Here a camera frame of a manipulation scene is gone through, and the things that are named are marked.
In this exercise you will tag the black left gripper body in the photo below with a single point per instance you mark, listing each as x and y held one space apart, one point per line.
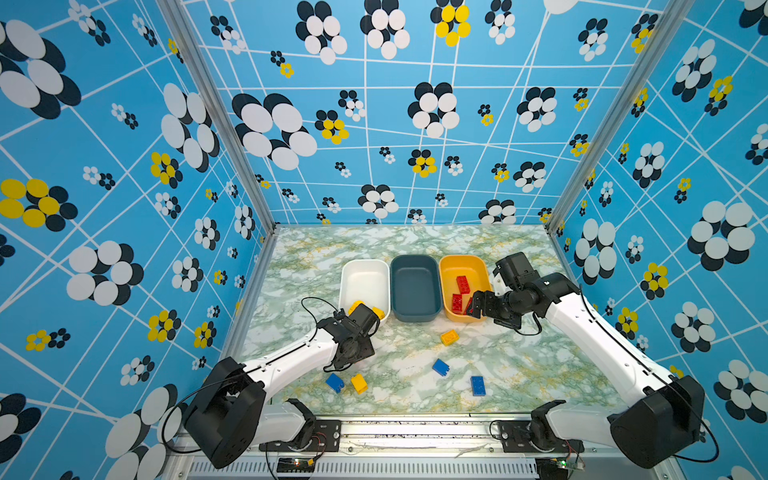
365 350

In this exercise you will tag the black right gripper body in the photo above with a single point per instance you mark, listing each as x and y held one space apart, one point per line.
508 310

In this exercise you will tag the red long lego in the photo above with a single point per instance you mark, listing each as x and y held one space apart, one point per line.
463 285
457 304

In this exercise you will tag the yellow tall lego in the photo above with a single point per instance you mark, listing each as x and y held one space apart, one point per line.
379 313

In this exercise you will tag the yellow plastic bin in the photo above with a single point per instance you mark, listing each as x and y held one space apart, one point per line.
474 268

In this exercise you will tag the white plastic bin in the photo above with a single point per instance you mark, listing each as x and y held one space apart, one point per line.
366 280

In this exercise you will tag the dark teal plastic bin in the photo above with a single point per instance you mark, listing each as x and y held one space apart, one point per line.
416 295

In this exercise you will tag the small red lego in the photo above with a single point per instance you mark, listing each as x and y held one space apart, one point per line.
469 307

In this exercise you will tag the yellow round lego piece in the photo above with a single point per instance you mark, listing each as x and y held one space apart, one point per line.
355 306

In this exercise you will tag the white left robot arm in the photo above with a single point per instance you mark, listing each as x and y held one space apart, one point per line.
233 409

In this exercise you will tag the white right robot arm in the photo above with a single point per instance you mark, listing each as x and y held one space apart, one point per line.
663 413

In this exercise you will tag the yellow lego centre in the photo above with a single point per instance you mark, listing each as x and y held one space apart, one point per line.
449 338

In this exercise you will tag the yellow lego front left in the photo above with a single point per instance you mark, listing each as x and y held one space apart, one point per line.
359 383

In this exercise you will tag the blue lego front left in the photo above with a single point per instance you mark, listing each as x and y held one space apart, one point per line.
335 382

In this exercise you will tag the blue lego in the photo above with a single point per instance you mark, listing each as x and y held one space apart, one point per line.
478 386
441 368
335 382

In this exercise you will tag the blue lego centre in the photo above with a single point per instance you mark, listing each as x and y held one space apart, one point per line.
441 368

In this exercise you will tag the blue lego front right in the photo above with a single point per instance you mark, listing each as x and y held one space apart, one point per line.
478 386

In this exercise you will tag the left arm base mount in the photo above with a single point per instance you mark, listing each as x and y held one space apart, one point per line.
320 436

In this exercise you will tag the aluminium front rail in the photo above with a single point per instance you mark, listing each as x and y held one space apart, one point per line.
423 447

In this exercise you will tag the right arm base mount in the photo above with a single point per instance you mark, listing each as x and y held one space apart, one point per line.
519 436

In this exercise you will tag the aluminium corner post right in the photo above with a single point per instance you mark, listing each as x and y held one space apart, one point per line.
671 19

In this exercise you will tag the aluminium corner post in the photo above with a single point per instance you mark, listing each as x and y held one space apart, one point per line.
181 30
671 19

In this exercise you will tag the aluminium corner post left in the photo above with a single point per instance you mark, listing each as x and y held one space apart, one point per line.
181 30

